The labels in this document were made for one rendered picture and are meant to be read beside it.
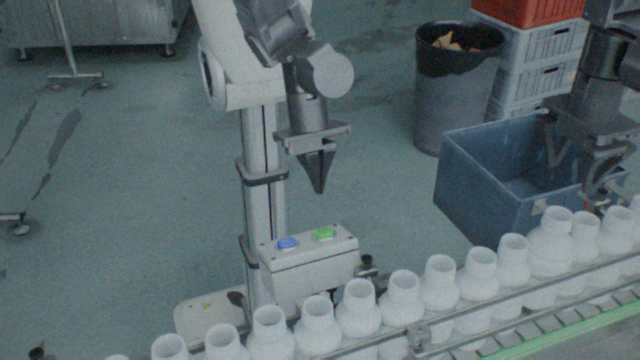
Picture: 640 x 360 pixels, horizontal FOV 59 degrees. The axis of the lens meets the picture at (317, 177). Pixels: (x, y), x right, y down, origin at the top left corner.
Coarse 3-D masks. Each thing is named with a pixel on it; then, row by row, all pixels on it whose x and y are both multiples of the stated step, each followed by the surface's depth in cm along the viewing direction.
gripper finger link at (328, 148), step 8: (320, 136) 79; (296, 144) 78; (304, 144) 79; (312, 144) 79; (320, 144) 80; (328, 144) 80; (288, 152) 79; (296, 152) 79; (304, 152) 79; (320, 152) 82; (328, 152) 80; (320, 160) 85; (328, 160) 81; (320, 168) 82; (328, 168) 82; (320, 176) 83; (320, 184) 84; (320, 192) 84
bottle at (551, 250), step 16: (560, 208) 79; (544, 224) 78; (560, 224) 76; (528, 240) 80; (544, 240) 78; (560, 240) 78; (528, 256) 80; (544, 256) 78; (560, 256) 78; (544, 272) 80; (560, 272) 79; (544, 288) 81; (528, 304) 84; (544, 304) 83
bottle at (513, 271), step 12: (504, 240) 79; (516, 240) 79; (504, 252) 77; (516, 252) 76; (504, 264) 78; (516, 264) 77; (528, 264) 80; (504, 276) 78; (516, 276) 78; (528, 276) 78; (504, 288) 79; (516, 288) 79; (516, 300) 80; (492, 312) 83; (504, 312) 81; (516, 312) 82; (492, 324) 84
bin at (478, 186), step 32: (480, 128) 148; (512, 128) 152; (448, 160) 144; (480, 160) 154; (512, 160) 160; (544, 160) 155; (576, 160) 144; (448, 192) 147; (480, 192) 134; (512, 192) 159; (544, 192) 158; (576, 192) 127; (608, 192) 131; (480, 224) 137; (512, 224) 125
